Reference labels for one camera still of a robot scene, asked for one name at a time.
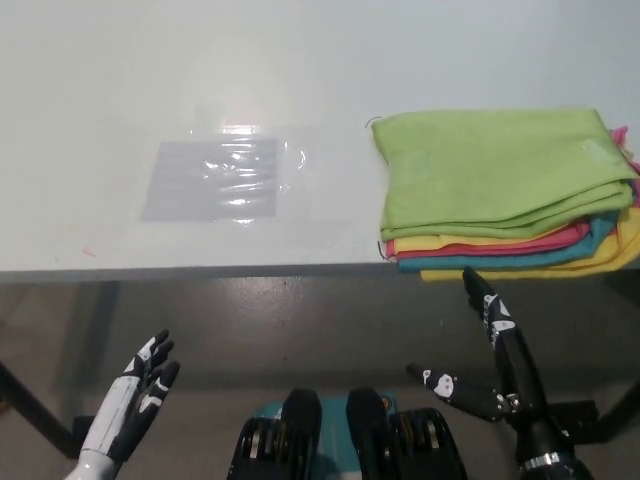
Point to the black teal robot torso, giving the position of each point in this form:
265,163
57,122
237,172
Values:
360,435

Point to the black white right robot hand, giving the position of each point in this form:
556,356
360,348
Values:
530,410

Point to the clear plastic film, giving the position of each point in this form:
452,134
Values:
292,155

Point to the teal microfibre cloth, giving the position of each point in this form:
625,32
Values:
415,265

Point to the yellow microfibre cloth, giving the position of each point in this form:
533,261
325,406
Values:
425,245

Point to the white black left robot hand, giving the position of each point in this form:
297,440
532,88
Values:
120,405

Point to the green microfibre cloth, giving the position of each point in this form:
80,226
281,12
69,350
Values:
475,165

